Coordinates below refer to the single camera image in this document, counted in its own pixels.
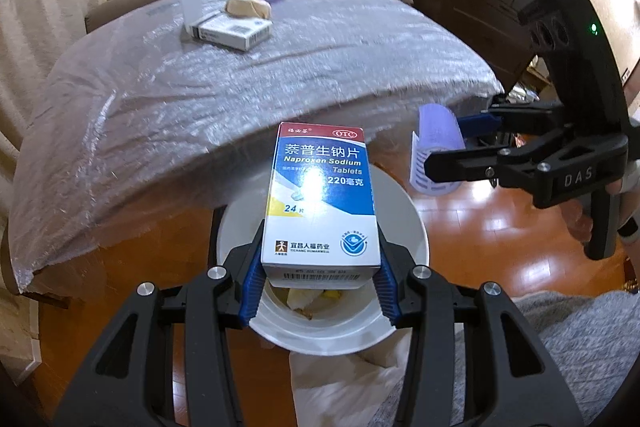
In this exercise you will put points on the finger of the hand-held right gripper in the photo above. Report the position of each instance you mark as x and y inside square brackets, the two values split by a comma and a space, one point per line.
[477, 124]
[450, 164]

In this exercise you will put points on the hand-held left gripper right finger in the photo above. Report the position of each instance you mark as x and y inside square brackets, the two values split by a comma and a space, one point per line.
[387, 302]

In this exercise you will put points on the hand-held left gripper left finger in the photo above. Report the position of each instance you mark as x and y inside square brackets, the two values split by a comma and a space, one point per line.
[250, 297]

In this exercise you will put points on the white trash bin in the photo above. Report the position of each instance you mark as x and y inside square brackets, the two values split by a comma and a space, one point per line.
[400, 227]

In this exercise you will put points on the blue white medicine box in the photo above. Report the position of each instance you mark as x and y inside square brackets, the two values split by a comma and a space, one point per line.
[320, 187]

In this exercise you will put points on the person's right hand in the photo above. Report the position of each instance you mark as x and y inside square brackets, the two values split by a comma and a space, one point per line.
[631, 179]

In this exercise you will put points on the yellow crumpled paper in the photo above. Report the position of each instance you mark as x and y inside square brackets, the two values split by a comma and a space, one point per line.
[312, 299]

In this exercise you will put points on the white plastic bag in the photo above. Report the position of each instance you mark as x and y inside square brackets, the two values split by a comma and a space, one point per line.
[325, 387]

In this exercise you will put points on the person's grey trouser leg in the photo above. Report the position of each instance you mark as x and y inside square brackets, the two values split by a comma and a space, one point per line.
[575, 337]

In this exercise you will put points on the clear plastic table cover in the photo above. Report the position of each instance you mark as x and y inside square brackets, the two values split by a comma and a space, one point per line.
[200, 97]

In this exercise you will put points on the white printed carton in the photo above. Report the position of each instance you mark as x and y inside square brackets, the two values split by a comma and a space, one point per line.
[235, 32]

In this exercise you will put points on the crumpled beige tissue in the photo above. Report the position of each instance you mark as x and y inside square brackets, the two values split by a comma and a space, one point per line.
[247, 8]

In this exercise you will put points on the beige patterned curtain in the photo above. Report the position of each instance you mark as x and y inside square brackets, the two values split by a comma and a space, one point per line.
[50, 7]

